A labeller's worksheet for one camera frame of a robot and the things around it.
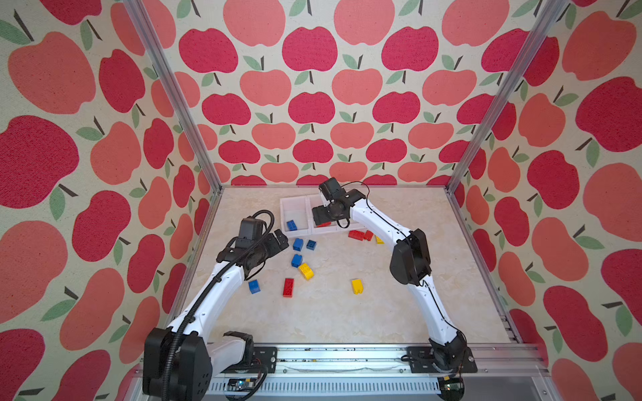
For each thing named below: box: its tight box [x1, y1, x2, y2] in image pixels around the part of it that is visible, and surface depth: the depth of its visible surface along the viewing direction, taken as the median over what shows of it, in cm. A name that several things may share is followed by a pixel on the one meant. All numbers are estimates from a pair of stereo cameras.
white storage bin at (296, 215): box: [279, 195, 313, 237], surface depth 109 cm
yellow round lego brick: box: [298, 263, 316, 281], surface depth 92 cm
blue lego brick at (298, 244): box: [292, 238, 304, 252], surface depth 101 cm
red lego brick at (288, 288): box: [282, 278, 295, 299], surface depth 90 cm
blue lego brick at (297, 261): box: [290, 253, 304, 269], surface depth 97 cm
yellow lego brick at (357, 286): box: [351, 279, 364, 295], surface depth 90 cm
